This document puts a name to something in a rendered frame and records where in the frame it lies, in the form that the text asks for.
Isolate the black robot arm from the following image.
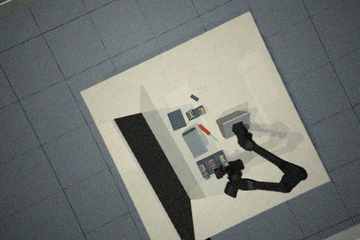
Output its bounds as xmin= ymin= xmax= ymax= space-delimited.
xmin=223 ymin=121 xmax=308 ymax=198

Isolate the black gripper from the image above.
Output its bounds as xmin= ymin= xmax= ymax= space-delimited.
xmin=214 ymin=159 xmax=245 ymax=179

